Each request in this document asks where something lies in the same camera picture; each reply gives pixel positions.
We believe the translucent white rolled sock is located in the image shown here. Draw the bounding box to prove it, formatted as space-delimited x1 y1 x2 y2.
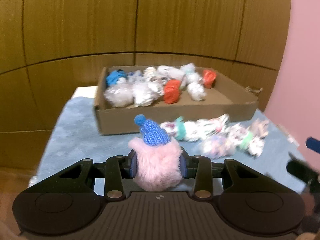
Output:
103 83 134 108

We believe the white sock teal band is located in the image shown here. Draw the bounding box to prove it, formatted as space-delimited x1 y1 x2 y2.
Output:
180 63 203 85

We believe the wooden wardrobe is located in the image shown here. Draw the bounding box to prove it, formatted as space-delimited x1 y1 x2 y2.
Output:
1 0 291 170

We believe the drawer handle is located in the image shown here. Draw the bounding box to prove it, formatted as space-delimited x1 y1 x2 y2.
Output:
245 86 263 97

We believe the light blue towel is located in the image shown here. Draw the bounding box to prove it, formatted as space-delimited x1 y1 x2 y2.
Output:
29 97 305 193

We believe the white grey rolled sock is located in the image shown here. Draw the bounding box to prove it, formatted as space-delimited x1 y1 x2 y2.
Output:
157 65 185 82

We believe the blue sock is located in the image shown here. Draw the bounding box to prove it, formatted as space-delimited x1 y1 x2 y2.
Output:
106 69 127 86

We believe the patterned sock green band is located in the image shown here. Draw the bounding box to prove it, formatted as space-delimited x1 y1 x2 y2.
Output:
160 114 229 142

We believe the white sock pastel band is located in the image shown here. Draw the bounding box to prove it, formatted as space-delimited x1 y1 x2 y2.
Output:
200 133 241 160

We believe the grey beige rolled sock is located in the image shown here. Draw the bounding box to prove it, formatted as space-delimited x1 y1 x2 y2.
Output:
249 119 269 138

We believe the red green sock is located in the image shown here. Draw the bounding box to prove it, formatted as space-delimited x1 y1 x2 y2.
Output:
163 79 181 104

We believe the pink fluffy toy blue hat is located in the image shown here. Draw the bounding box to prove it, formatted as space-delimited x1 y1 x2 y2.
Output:
128 114 182 191

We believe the white lavender rolled sock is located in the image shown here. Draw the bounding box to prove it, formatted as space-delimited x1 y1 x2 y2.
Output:
132 81 164 107

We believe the cardboard box tray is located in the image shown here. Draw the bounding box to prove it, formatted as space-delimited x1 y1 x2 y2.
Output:
93 67 258 135

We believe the orange rolled sock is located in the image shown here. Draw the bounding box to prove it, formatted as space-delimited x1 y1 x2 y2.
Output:
203 69 217 89

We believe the white floral rolled sock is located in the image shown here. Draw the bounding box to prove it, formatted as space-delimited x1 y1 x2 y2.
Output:
127 70 145 83

